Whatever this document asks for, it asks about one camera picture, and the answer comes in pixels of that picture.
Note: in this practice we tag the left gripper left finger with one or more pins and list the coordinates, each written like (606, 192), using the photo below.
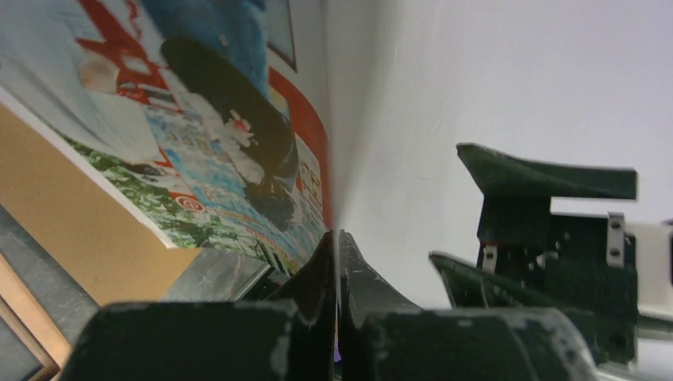
(287, 336)

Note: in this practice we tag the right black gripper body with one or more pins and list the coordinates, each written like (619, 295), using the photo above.
(581, 262)

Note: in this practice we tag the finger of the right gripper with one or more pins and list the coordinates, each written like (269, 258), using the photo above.
(468, 286)
(496, 173)

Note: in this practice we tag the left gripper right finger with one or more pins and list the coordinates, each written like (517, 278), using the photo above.
(385, 336)

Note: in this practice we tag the clear acrylic sheet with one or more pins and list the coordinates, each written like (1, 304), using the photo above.
(216, 275)

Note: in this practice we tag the colourful photo poster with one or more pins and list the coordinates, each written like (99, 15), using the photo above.
(178, 111)

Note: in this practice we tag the wooden picture frame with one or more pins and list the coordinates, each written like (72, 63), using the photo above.
(27, 318)

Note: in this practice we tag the brown frame backing board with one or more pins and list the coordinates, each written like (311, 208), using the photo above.
(100, 244)

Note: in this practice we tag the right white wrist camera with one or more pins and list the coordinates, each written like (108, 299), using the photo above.
(653, 256)

